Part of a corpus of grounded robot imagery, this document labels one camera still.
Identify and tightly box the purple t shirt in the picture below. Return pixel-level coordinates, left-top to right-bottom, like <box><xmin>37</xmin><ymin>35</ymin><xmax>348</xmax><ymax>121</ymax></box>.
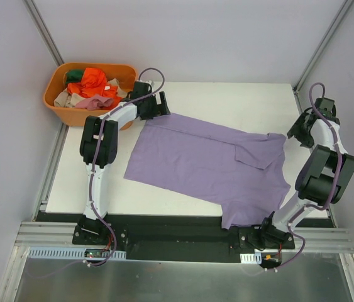
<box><xmin>124</xmin><ymin>114</ymin><xmax>290</xmax><ymax>229</ymax></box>

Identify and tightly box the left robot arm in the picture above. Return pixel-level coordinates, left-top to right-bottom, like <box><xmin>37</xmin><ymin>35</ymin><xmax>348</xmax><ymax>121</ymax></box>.
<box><xmin>72</xmin><ymin>81</ymin><xmax>170</xmax><ymax>245</ymax></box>

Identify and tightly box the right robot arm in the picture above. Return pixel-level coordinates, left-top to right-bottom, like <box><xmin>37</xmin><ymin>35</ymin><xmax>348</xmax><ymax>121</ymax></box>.
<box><xmin>258</xmin><ymin>97</ymin><xmax>354</xmax><ymax>249</ymax></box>

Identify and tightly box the pink t shirt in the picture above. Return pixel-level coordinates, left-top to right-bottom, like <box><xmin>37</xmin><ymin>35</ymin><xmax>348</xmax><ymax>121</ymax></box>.
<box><xmin>75</xmin><ymin>95</ymin><xmax>113</xmax><ymax>111</ymax></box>

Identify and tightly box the orange t shirt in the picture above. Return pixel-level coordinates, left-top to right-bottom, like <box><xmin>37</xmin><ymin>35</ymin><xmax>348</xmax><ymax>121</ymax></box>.
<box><xmin>76</xmin><ymin>67</ymin><xmax>109</xmax><ymax>87</ymax></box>

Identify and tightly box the green t shirt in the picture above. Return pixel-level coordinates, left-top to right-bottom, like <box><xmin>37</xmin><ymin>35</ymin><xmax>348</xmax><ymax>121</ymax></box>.
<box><xmin>65</xmin><ymin>69</ymin><xmax>84</xmax><ymax>86</ymax></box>

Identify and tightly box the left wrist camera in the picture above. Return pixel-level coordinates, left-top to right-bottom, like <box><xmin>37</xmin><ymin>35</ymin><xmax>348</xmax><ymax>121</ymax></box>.
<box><xmin>145</xmin><ymin>80</ymin><xmax>155</xmax><ymax>89</ymax></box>

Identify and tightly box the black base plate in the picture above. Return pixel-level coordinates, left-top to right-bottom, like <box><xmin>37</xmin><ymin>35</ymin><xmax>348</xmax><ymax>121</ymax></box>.
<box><xmin>71</xmin><ymin>213</ymin><xmax>294</xmax><ymax>262</ymax></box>

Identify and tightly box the right aluminium frame post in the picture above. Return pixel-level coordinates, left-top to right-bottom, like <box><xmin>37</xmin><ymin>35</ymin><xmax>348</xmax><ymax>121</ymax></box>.
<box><xmin>293</xmin><ymin>0</ymin><xmax>354</xmax><ymax>95</ymax></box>

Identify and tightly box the aluminium frame post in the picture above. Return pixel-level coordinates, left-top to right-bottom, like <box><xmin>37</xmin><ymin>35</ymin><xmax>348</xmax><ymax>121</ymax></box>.
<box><xmin>293</xmin><ymin>0</ymin><xmax>354</xmax><ymax>95</ymax></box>
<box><xmin>23</xmin><ymin>0</ymin><xmax>65</xmax><ymax>66</ymax></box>

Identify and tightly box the left aluminium frame post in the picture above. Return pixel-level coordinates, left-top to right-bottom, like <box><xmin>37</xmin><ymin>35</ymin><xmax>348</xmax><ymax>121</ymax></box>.
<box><xmin>23</xmin><ymin>0</ymin><xmax>65</xmax><ymax>66</ymax></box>

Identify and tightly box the right white cable duct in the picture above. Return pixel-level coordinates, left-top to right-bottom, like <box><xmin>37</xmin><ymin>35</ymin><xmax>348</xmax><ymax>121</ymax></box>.
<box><xmin>240</xmin><ymin>252</ymin><xmax>262</xmax><ymax>265</ymax></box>

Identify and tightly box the white cable duct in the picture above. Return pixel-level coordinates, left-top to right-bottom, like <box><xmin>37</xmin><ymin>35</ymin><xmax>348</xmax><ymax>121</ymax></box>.
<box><xmin>240</xmin><ymin>252</ymin><xmax>262</xmax><ymax>265</ymax></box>
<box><xmin>28</xmin><ymin>247</ymin><xmax>126</xmax><ymax>261</ymax></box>

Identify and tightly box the left white cable duct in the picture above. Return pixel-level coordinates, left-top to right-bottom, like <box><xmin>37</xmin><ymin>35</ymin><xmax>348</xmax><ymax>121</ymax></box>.
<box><xmin>28</xmin><ymin>247</ymin><xmax>126</xmax><ymax>261</ymax></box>

